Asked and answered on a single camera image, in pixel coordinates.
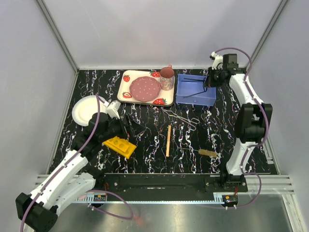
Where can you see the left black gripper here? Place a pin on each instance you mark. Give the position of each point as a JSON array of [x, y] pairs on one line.
[[133, 128]]

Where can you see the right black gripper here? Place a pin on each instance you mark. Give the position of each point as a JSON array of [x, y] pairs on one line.
[[208, 82]]

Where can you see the wooden test tube clamp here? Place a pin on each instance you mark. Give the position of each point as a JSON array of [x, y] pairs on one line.
[[168, 140]]

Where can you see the metal crucible tongs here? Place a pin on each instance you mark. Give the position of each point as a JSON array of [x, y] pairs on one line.
[[191, 122]]

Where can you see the test tube brush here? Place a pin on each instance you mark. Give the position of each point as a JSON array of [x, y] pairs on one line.
[[203, 152]]

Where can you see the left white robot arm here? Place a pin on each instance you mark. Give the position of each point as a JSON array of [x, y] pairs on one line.
[[72, 177]]

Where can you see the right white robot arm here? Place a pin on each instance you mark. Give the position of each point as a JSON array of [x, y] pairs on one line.
[[252, 123]]

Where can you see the blue plastic drawer box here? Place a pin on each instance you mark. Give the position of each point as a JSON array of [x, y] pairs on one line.
[[184, 88]]

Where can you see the yellow test tube rack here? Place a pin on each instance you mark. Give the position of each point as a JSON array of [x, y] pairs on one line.
[[121, 146]]

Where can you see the pink dotted plate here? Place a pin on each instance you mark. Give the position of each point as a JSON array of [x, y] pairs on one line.
[[145, 89]]

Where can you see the pink floral mug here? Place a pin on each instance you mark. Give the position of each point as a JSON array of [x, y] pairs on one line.
[[167, 76]]

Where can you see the strawberry pattern tray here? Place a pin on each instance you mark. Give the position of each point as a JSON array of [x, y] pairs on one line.
[[165, 98]]

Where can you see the white paper plate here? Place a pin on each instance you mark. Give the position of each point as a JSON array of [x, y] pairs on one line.
[[86, 107]]

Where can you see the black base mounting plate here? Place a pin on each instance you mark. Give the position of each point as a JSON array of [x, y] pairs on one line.
[[170, 187]]

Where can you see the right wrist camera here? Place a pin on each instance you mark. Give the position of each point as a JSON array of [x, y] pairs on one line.
[[217, 61]]

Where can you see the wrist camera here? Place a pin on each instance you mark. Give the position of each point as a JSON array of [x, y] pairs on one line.
[[112, 109], [217, 61]]

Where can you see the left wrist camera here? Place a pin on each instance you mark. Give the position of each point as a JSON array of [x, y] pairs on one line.
[[112, 109]]

